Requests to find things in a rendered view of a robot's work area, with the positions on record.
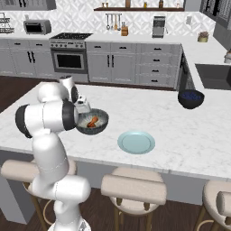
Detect potted plant in basket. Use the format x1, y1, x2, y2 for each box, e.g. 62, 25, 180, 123
197, 31, 210, 43

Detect grey base cupboards run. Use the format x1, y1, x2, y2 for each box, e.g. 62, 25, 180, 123
0, 38, 57, 79

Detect dark wall cupboards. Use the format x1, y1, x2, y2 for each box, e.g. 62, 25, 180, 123
199, 0, 231, 31

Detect orange chicken drumstick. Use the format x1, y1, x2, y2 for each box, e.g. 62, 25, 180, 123
86, 115, 100, 129

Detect black bowl with blue contents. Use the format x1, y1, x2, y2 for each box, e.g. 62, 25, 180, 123
177, 88, 206, 110

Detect beige cushioned bar stool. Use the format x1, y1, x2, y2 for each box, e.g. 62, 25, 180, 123
100, 166, 168, 231
193, 179, 231, 231
0, 158, 78, 231

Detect wooden knife block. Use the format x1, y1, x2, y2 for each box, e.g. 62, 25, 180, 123
120, 22, 130, 37

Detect grey wall cupboard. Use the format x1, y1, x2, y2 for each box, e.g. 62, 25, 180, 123
0, 0, 58, 12

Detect brown wooden wall shelf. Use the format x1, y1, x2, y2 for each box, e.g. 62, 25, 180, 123
93, 6, 185, 13

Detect hanging wooden spatula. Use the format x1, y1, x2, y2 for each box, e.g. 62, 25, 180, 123
113, 14, 119, 32

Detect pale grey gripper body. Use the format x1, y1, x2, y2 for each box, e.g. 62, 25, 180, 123
75, 101, 92, 115

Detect black gas hob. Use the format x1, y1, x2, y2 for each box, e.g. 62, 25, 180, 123
49, 32, 94, 42

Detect light blue plate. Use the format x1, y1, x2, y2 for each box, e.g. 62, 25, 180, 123
116, 129, 157, 155

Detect stainless steel oven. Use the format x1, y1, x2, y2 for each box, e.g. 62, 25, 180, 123
49, 40, 89, 75

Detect dark grey sink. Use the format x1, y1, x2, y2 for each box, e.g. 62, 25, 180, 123
194, 62, 231, 91

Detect grey cupboards and drawers run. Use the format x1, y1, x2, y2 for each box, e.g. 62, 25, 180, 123
85, 41, 183, 88

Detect silver coffee machine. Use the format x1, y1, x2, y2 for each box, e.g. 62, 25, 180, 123
152, 15, 167, 39

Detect silver toaster oven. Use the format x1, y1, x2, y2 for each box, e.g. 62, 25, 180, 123
23, 19, 52, 36

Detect wire dish stand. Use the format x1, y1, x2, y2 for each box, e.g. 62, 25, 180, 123
0, 12, 15, 34

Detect dark grey-blue bowl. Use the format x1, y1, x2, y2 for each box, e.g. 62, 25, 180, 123
75, 107, 110, 136

